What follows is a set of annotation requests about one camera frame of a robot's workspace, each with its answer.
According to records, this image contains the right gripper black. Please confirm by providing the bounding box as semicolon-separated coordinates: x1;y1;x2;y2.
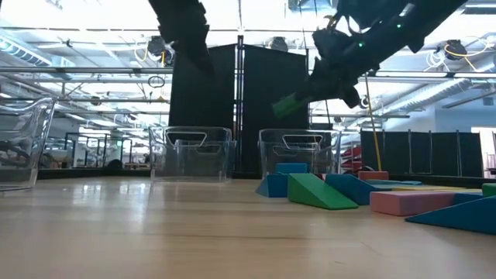
294;26;374;110

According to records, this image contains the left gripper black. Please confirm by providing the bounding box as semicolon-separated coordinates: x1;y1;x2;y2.
148;0;217;78

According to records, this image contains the long green block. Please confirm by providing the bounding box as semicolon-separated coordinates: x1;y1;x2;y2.
272;91;312;119

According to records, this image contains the clear plastic bin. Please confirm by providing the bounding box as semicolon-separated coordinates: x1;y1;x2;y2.
0;95;58;194
148;125;237;184
257;128;343;181

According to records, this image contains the blue half-cylinder block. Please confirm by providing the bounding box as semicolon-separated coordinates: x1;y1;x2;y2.
324;174;393;206

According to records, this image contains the long dark teal block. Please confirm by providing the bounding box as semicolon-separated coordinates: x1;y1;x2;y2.
365;178;406;187

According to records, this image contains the long yellow block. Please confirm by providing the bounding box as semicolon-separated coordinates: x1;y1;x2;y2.
445;187;484;195
391;185;446;193

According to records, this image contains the long pink block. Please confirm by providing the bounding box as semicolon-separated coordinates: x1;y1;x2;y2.
369;190;457;218

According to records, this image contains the black partition panel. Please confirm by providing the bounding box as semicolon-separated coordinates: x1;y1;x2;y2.
240;43;310;179
168;43;237;179

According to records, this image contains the red shelving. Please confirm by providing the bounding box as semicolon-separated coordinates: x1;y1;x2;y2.
339;143;363;174

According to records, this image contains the green wedge block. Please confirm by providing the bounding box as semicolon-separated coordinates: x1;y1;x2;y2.
287;172;360;212

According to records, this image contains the medium blue block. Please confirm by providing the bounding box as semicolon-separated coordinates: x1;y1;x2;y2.
254;173;289;199

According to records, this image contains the low black partition fence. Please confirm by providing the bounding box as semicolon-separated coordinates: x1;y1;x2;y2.
359;129;484;179

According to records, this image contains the grey overhead pipe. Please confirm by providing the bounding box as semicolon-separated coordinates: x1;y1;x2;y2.
0;66;174;75

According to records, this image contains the black-framed workstation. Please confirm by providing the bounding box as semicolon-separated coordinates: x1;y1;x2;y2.
64;131;135;170

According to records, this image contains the blue wedge block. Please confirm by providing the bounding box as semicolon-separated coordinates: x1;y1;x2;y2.
404;195;496;236

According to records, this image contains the black ceiling cable reel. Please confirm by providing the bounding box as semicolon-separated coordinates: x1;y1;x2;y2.
443;38;469;62
148;35;168;58
270;36;291;53

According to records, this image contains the black hanging cable loop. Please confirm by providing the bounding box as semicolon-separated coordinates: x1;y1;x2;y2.
146;74;167;89

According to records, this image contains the yellow cable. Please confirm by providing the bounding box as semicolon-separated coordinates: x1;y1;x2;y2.
363;73;384;172

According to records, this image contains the silver ventilation duct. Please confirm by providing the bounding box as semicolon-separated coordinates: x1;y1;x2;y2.
381;75;496;115

